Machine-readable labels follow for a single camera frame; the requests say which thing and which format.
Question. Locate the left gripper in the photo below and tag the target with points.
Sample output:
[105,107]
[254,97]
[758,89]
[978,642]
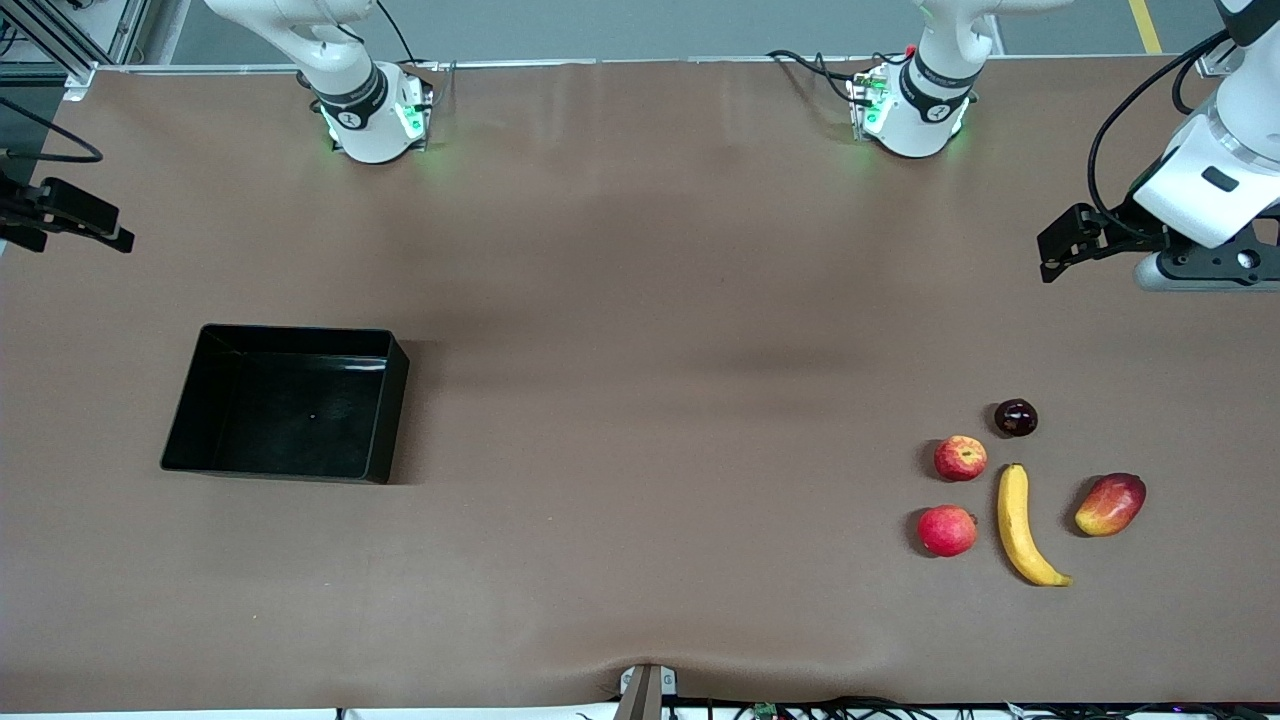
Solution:
[1122,226]

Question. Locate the red yellow apple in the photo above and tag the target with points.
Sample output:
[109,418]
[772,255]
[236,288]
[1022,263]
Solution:
[960,458]

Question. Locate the black plastic box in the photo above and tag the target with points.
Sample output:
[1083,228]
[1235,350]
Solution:
[290,420]

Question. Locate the yellow banana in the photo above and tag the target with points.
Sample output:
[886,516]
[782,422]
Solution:
[1015,520]

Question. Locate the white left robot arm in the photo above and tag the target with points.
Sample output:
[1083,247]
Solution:
[925,110]

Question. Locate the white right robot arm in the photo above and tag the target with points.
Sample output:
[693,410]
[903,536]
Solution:
[370,120]

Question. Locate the dark purple plum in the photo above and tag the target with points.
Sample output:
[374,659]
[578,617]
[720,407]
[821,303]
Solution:
[1016,418]

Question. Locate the red yellow mango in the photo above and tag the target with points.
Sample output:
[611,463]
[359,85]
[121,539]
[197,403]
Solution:
[1110,505]

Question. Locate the lower red apple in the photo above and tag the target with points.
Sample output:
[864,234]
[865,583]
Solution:
[946,531]

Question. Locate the small green circuit board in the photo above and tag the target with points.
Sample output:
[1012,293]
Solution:
[767,711]

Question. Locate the brown table mat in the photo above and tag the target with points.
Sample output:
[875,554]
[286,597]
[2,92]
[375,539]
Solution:
[600,560]

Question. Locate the aluminium frame profile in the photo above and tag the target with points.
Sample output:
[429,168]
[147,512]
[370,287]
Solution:
[1208,62]
[100,40]

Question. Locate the metal table edge bracket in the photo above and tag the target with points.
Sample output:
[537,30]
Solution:
[648,690]

